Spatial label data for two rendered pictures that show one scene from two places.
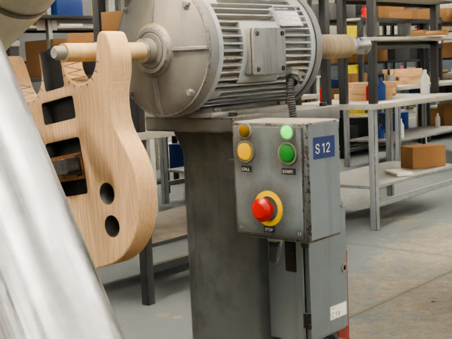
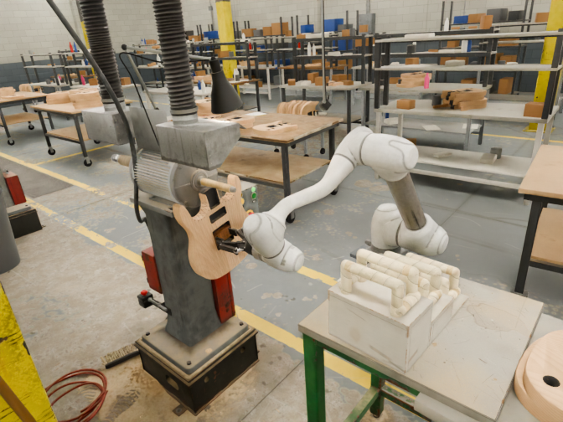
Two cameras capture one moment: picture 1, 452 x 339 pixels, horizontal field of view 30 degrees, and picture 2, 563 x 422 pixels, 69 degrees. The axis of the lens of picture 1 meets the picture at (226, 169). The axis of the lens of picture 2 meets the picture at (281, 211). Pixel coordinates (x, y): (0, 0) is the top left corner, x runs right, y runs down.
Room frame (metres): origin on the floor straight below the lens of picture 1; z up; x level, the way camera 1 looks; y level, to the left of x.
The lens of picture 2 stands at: (1.22, 1.85, 1.84)
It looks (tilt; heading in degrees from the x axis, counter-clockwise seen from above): 24 degrees down; 270
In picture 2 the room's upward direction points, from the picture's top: 4 degrees counter-clockwise
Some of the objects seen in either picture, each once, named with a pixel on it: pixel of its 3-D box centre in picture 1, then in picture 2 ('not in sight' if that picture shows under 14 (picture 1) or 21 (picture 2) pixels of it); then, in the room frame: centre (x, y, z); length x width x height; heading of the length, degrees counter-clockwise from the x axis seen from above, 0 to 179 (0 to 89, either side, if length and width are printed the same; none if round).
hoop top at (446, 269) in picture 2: not in sight; (431, 264); (0.71, 0.60, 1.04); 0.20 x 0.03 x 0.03; 135
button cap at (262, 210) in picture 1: (266, 208); not in sight; (1.40, -0.06, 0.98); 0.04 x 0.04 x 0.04; 48
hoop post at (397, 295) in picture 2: not in sight; (396, 300); (0.93, 0.94, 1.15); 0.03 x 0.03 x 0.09
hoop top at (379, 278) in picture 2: not in sight; (370, 275); (0.99, 0.88, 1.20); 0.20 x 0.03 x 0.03; 135
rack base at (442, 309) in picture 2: not in sight; (402, 304); (0.85, 0.74, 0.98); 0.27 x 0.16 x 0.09; 136
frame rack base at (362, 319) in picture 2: not in sight; (378, 317); (0.96, 0.85, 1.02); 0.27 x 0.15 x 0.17; 136
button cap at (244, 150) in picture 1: (246, 151); not in sight; (1.43, -0.04, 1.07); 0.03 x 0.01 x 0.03; 48
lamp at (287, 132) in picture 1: (286, 132); not in sight; (1.37, -0.10, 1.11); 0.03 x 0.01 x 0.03; 48
